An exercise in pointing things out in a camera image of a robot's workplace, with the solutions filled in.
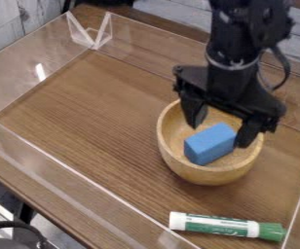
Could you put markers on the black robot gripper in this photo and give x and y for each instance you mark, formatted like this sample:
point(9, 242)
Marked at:
point(237, 92)

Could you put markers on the green white marker pen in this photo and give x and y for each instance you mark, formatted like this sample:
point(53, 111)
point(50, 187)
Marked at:
point(227, 226)

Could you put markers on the brown wooden bowl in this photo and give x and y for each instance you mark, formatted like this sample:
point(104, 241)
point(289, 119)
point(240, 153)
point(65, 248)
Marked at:
point(224, 170)

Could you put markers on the black metal stand bracket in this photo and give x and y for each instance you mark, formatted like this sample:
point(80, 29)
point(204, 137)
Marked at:
point(24, 214)

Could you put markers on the clear acrylic tray wall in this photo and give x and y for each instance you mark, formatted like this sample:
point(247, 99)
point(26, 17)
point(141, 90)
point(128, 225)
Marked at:
point(85, 85)

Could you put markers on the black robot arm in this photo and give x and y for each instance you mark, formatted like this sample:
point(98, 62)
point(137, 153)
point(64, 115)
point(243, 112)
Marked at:
point(247, 28)

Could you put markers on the blue foam block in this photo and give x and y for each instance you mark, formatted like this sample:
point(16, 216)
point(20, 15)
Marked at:
point(209, 144)

